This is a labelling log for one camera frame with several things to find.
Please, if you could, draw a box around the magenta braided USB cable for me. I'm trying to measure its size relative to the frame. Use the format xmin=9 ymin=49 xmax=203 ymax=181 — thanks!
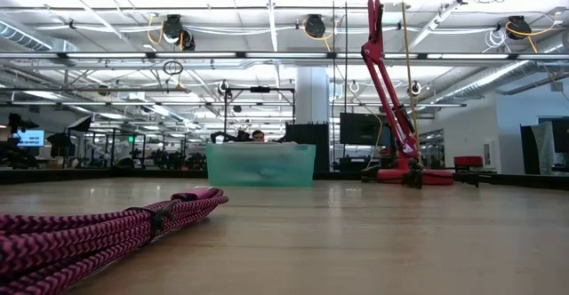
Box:
xmin=0 ymin=187 xmax=230 ymax=295

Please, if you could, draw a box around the black background panel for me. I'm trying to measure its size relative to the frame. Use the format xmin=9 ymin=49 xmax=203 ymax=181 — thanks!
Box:
xmin=285 ymin=123 xmax=331 ymax=174

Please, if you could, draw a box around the teal translucent plastic bin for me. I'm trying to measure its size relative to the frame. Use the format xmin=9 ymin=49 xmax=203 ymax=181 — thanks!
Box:
xmin=205 ymin=141 xmax=317 ymax=188

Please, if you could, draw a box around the large black background monitor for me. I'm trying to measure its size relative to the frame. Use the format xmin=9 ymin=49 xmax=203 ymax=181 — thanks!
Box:
xmin=340 ymin=112 xmax=396 ymax=148

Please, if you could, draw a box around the red desk lamp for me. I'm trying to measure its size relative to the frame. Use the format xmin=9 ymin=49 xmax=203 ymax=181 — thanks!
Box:
xmin=359 ymin=0 xmax=455 ymax=187

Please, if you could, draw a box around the red box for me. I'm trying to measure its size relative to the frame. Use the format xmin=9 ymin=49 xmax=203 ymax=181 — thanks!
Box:
xmin=453 ymin=155 xmax=485 ymax=169

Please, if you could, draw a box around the small distant monitor screen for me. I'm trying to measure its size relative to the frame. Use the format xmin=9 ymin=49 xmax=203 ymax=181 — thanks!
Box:
xmin=16 ymin=129 xmax=46 ymax=148

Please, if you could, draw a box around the black background frame stand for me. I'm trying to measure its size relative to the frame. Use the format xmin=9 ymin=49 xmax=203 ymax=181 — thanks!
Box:
xmin=223 ymin=86 xmax=298 ymax=146

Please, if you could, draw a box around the black ceiling cable reel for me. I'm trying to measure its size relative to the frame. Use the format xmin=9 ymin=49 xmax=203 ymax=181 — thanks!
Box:
xmin=303 ymin=13 xmax=329 ymax=39
xmin=160 ymin=13 xmax=196 ymax=52
xmin=505 ymin=14 xmax=533 ymax=42

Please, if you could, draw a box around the black lamp power cord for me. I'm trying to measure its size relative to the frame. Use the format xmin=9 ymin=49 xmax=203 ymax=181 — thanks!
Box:
xmin=401 ymin=161 xmax=495 ymax=190

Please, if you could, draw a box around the yellow hanging cable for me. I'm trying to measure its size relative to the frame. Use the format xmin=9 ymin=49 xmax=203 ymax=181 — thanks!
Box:
xmin=399 ymin=0 xmax=422 ymax=165

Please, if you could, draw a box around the black metal table frame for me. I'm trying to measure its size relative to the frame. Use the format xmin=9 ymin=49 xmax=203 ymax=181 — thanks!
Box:
xmin=0 ymin=168 xmax=569 ymax=193

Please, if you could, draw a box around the silver ceiling duct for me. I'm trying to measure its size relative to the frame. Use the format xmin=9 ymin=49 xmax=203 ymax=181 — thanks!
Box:
xmin=0 ymin=19 xmax=80 ymax=54
xmin=433 ymin=30 xmax=569 ymax=103

